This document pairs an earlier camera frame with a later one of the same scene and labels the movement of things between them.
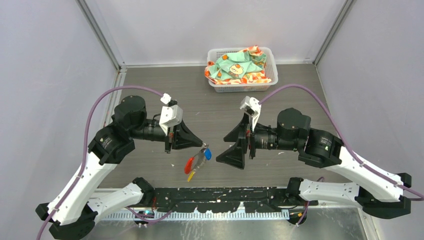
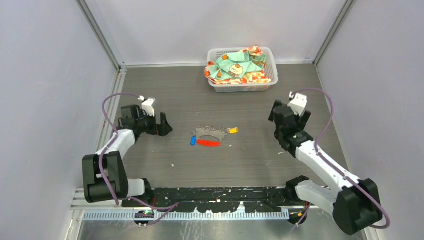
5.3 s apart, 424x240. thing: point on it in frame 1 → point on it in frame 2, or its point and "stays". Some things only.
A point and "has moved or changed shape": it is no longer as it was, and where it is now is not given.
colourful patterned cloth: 246,66 stays
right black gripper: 234,155 → 302,121
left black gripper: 184,138 → 162,129
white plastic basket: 270,66 stays
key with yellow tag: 190,177 has moved or changed shape
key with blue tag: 207,153 has moved or changed shape
